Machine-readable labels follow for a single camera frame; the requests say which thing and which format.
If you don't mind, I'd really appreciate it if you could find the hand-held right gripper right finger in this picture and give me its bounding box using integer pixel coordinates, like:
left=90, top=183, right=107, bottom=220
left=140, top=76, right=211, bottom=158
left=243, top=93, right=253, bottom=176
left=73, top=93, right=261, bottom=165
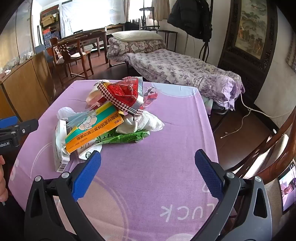
left=194, top=149, right=272, bottom=241

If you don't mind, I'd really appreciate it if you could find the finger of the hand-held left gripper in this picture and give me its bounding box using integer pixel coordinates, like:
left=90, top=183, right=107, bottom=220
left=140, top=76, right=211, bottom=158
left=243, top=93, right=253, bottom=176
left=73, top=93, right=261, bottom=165
left=0, top=115, right=20, bottom=130
left=13, top=119, right=39, bottom=138

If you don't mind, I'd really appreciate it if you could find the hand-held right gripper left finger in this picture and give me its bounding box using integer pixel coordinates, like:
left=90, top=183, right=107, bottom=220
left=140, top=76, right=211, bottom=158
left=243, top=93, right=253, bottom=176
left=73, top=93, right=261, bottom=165
left=24, top=150, right=102, bottom=241

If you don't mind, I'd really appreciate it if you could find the white barcode package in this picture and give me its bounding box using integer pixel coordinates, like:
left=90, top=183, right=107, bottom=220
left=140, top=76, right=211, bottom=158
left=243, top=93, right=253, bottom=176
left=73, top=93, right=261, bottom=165
left=53, top=119, right=71, bottom=173

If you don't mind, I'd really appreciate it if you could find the white plastic bag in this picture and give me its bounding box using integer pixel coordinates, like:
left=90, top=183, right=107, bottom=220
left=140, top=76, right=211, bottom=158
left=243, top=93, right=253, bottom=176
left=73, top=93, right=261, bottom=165
left=58, top=106, right=79, bottom=121

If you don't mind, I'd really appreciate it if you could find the yellow orange medicine box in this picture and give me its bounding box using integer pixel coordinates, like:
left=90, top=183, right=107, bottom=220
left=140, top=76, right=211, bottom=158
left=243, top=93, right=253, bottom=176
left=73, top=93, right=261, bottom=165
left=65, top=102, right=125, bottom=154

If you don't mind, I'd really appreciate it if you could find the blue face mask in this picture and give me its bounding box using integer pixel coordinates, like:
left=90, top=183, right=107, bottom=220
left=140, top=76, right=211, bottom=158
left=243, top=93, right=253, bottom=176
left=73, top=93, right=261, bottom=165
left=67, top=111, right=93, bottom=128

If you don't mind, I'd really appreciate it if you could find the green white snack packet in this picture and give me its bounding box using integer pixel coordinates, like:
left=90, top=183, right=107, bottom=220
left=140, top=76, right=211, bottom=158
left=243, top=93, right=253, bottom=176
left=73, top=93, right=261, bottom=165
left=79, top=131, right=151, bottom=160

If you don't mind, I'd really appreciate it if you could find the white tissue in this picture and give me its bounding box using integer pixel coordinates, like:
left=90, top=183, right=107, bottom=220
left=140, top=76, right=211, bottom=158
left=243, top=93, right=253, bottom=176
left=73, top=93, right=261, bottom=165
left=116, top=111, right=165, bottom=134

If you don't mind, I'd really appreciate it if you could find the red checkered snack wrapper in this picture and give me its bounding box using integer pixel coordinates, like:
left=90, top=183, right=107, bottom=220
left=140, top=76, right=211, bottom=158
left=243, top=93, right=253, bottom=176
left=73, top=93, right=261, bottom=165
left=97, top=77, right=144, bottom=116

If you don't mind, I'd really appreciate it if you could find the small white pink wrapper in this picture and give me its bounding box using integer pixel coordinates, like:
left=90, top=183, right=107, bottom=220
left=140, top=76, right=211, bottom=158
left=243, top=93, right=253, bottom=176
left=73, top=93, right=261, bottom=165
left=142, top=87, right=160, bottom=107

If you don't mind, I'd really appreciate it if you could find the person's left hand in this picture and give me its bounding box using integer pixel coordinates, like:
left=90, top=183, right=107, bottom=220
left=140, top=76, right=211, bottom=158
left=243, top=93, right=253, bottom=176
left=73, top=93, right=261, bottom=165
left=0, top=155, right=10, bottom=205

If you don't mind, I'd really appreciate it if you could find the wooden cabinet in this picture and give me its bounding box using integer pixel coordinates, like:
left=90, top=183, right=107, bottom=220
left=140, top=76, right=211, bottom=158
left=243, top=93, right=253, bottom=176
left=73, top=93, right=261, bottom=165
left=0, top=51, right=56, bottom=123

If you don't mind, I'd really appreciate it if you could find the purple tablecloth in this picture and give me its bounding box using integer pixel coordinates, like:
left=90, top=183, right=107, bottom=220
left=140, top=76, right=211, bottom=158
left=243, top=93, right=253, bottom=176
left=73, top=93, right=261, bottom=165
left=8, top=80, right=219, bottom=241

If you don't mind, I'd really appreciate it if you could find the pastel striped cloth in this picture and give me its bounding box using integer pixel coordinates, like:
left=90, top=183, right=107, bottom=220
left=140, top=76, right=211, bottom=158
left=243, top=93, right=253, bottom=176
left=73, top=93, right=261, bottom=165
left=202, top=96, right=222, bottom=114

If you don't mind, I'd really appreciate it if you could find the cushioned wooden chair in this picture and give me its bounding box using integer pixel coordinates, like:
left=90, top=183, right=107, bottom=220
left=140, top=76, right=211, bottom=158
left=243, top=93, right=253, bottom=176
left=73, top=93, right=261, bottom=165
left=228, top=109, right=296, bottom=241

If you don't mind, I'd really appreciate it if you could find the blue chair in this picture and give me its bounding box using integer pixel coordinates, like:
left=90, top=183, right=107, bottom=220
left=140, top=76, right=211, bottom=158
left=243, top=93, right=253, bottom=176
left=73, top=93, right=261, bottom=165
left=35, top=44, right=54, bottom=61

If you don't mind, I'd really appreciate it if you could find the phone with lit screen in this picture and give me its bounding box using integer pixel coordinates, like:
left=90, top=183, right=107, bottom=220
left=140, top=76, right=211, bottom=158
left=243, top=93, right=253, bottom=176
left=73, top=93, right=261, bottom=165
left=277, top=160, right=296, bottom=212

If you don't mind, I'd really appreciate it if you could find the carved wooden chair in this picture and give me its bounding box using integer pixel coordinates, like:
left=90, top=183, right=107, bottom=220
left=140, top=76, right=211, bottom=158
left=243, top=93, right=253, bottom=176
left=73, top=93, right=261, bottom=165
left=52, top=37, right=94, bottom=87

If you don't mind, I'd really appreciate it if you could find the wooden bookshelf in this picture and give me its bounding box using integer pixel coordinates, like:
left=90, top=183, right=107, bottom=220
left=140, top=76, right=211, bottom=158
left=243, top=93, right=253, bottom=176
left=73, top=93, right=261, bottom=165
left=39, top=5, right=62, bottom=49

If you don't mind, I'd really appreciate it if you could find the wooden desk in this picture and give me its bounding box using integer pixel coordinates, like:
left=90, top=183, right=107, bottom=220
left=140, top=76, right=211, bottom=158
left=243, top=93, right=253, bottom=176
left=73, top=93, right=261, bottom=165
left=59, top=30, right=109, bottom=64

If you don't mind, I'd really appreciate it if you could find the floral bed sheet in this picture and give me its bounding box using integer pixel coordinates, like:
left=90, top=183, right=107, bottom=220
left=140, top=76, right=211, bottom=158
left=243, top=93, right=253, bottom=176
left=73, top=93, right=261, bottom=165
left=126, top=49, right=245, bottom=112

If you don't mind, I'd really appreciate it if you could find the black coat rack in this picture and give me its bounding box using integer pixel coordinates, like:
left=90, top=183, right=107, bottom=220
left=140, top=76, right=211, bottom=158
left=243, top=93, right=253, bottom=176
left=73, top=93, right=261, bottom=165
left=199, top=0, right=214, bottom=63

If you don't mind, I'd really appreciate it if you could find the folded floral quilt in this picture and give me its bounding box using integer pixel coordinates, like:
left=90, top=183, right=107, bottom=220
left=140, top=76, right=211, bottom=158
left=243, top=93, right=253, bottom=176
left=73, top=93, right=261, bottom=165
left=107, top=37, right=167, bottom=62

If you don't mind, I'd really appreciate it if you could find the white pillow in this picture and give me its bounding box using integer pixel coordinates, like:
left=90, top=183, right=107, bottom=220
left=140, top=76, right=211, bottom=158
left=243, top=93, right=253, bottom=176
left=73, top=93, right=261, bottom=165
left=112, top=30, right=163, bottom=42

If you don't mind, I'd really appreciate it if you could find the black metal table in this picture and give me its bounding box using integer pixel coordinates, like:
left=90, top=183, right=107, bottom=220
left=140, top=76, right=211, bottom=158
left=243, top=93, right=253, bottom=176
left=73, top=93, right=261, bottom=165
left=157, top=29, right=178, bottom=50

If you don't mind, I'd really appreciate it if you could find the framed landscape painting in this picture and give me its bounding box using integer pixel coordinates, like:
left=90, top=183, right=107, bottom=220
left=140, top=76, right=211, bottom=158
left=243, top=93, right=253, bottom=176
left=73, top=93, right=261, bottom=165
left=217, top=0, right=278, bottom=102

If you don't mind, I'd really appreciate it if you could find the black jacket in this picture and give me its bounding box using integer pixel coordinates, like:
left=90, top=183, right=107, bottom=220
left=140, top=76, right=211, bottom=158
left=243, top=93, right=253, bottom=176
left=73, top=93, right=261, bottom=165
left=167, top=0, right=213, bottom=42

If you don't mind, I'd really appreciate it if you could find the beige curtain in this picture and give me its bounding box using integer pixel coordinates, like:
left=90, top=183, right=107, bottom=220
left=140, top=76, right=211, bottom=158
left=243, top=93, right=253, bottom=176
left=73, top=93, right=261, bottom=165
left=151, top=0, right=170, bottom=21

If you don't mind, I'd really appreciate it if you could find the white cable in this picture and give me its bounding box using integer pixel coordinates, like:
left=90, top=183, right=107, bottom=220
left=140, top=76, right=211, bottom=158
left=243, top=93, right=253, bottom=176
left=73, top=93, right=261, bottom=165
left=220, top=91, right=296, bottom=139

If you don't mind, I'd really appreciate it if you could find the white wall radiator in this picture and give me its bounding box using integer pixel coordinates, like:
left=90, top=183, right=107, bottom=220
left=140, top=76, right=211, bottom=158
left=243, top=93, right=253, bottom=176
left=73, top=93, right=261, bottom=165
left=285, top=39, right=296, bottom=70

